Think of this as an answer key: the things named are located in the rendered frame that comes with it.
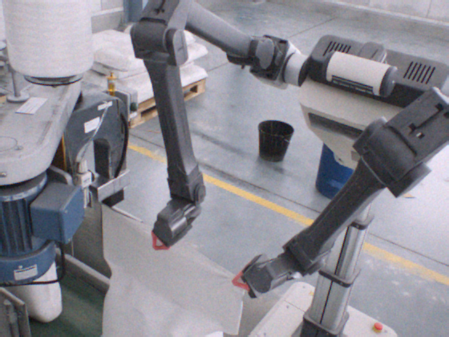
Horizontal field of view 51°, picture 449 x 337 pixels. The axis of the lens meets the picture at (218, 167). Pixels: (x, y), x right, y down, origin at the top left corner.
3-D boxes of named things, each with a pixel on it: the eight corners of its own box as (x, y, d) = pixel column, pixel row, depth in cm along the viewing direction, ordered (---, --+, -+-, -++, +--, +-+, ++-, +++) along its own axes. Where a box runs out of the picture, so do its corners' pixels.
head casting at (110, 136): (128, 171, 153) (127, 84, 138) (69, 205, 135) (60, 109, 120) (64, 141, 166) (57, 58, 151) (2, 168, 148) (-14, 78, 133)
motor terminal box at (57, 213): (88, 225, 108) (85, 183, 102) (69, 255, 99) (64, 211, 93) (53, 220, 109) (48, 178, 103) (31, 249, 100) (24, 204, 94)
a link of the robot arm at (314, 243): (440, 164, 70) (391, 111, 74) (415, 178, 67) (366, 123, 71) (325, 270, 105) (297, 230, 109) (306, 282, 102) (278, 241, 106)
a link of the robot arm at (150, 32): (184, -23, 86) (141, -27, 91) (166, 50, 88) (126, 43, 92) (276, 42, 125) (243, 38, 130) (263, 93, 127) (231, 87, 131)
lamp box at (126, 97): (138, 117, 148) (138, 90, 143) (127, 122, 144) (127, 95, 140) (119, 111, 151) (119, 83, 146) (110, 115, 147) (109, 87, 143)
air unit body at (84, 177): (96, 205, 136) (94, 158, 128) (83, 213, 132) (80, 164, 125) (85, 199, 138) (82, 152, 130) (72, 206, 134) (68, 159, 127)
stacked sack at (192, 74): (209, 80, 498) (211, 66, 490) (170, 97, 449) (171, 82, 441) (177, 70, 517) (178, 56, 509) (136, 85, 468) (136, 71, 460)
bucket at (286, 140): (295, 155, 398) (301, 127, 384) (279, 168, 376) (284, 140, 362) (264, 144, 411) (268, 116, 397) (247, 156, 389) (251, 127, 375)
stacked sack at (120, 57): (177, 59, 434) (178, 43, 427) (127, 77, 385) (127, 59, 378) (142, 48, 453) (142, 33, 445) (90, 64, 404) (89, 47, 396)
